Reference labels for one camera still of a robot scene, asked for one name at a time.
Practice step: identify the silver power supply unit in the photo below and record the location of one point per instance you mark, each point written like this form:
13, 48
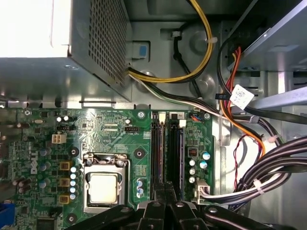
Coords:
103, 36

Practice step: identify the white four-pin power connector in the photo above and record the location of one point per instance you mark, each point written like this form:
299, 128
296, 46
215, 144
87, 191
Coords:
58, 138

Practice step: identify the blue plastic clip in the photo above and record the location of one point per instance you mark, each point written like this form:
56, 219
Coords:
143, 51

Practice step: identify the white power supply label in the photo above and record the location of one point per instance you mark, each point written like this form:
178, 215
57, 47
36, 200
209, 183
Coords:
28, 24

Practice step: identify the thin metal locking lever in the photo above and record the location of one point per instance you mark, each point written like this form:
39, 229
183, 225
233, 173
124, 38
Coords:
129, 177

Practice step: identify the dark RAM stick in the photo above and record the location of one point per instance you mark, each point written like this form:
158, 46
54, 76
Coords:
173, 153

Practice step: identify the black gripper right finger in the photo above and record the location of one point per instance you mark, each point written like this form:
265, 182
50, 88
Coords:
182, 215

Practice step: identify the grey metal PC case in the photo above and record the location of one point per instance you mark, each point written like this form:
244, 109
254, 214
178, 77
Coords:
163, 62

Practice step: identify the green Dell motherboard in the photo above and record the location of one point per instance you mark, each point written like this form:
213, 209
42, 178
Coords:
108, 134

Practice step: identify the metal socket cover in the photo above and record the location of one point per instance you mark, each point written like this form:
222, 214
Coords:
100, 209

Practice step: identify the silver CPU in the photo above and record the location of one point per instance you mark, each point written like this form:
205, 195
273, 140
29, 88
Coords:
103, 189

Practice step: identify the silver metal drive cage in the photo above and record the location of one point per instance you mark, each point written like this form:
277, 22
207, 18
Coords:
275, 40

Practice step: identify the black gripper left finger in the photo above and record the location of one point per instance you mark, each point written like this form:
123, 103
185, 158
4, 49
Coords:
153, 215

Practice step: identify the blue plastic block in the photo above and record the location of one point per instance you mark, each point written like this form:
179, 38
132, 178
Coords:
6, 215

